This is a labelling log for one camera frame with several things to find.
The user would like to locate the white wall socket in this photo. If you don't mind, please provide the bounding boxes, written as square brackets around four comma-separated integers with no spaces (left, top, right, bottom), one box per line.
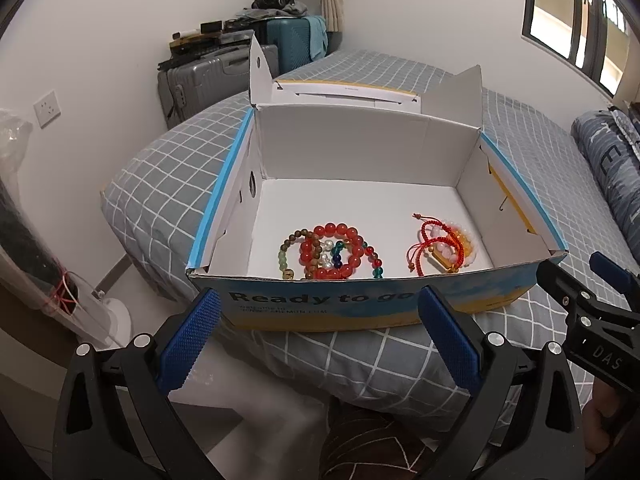
[34,90,61,128]

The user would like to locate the pink white bead bracelet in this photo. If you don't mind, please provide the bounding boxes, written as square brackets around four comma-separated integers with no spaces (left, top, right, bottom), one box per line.
[432,219,478,269]

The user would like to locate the red braided cord bracelet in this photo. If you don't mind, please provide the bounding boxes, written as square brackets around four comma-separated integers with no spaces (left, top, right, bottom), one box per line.
[406,212,467,278]

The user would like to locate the brown wooden bead bracelet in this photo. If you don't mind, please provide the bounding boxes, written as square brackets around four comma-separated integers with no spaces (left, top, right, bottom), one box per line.
[276,227,324,282]

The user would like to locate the blue grey striped pillow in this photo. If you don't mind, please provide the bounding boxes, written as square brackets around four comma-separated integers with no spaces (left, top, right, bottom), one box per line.
[570,109,639,261]

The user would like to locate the white standing fan base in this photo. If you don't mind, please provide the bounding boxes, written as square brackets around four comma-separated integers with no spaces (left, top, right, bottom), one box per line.
[85,295,132,350]

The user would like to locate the red bead bracelet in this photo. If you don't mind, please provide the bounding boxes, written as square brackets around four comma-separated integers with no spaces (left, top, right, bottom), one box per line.
[298,221,384,282]

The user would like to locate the right hand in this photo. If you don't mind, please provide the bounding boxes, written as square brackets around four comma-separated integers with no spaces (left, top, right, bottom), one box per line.
[582,378,639,479]

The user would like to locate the open white blue cardboard box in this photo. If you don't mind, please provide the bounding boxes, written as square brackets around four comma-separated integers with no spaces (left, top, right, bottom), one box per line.
[186,44,567,332]

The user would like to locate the clear plastic bag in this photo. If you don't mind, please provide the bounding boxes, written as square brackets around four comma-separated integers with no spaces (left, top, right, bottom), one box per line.
[1,110,110,338]

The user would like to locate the grey hard suitcase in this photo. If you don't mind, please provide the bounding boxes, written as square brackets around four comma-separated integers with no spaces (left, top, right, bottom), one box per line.
[157,46,250,129]

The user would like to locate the multicolour bead bracelet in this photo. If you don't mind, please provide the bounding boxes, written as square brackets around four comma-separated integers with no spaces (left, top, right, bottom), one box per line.
[328,239,385,281]

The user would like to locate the patterned folded blanket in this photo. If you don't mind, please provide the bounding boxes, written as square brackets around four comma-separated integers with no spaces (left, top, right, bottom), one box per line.
[608,106,640,159]

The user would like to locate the dark framed window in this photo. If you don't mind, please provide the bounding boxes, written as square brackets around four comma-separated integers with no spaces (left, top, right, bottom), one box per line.
[523,0,631,96]

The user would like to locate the teal suitcase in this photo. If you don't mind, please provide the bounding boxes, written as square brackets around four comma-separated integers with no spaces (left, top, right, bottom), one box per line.
[266,15,329,74]

